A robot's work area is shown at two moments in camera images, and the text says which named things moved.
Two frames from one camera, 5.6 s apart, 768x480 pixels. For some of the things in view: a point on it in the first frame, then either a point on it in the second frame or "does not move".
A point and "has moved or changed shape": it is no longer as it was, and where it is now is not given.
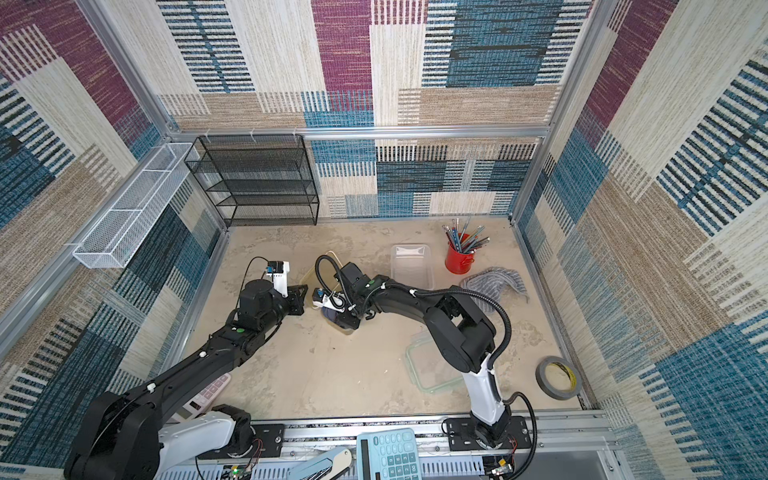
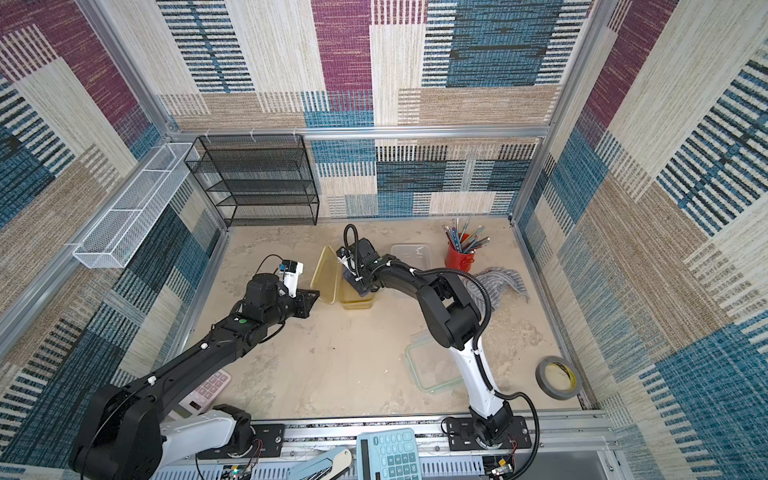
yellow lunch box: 344,322 has moved or changed shape
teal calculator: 388,455 does not move
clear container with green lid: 430,367 does not move
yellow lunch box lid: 324,275 does not move
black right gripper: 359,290 → 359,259
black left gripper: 294,297 does not move
